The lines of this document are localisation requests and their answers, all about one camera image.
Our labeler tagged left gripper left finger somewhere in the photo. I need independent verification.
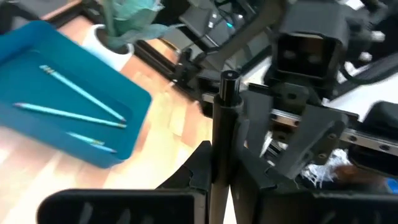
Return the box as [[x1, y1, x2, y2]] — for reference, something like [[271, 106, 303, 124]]
[[36, 140, 213, 224]]

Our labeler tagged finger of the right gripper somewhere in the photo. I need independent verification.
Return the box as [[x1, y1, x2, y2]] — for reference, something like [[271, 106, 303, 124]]
[[275, 102, 348, 180], [347, 100, 398, 177]]

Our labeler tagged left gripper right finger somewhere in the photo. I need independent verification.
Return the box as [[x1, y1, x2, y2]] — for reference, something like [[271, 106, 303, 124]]
[[229, 146, 398, 224]]

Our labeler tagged black click pen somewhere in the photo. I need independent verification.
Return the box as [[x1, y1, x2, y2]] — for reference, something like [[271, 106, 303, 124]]
[[207, 70, 244, 224]]

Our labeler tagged light blue pencil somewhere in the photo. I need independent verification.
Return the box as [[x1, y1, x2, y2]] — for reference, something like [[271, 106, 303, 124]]
[[66, 131, 119, 154], [38, 64, 127, 123], [12, 102, 128, 129]]

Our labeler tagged green plant in white pot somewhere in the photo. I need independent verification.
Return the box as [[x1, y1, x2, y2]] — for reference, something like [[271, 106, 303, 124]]
[[81, 0, 187, 73]]

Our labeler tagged blue plastic tray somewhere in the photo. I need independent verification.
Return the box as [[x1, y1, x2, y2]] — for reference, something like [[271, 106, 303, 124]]
[[0, 20, 153, 169]]

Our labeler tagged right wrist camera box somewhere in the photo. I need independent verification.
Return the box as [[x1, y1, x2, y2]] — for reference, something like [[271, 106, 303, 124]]
[[272, 1, 350, 81]]

